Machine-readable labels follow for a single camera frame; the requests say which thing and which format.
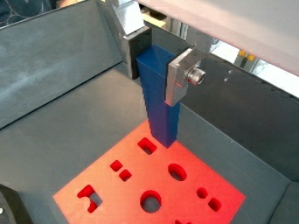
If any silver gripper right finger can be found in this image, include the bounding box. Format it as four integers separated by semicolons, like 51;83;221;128
164;27;215;107

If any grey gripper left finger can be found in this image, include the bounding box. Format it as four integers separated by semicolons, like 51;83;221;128
105;0;152;80

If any blue rectangular block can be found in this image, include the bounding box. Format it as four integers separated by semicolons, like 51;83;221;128
136;45;180;148

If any red shape sorter block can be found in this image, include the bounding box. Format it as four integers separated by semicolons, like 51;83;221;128
53;122;246;224

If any black curved holder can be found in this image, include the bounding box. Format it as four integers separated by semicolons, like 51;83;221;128
0;184;33;224

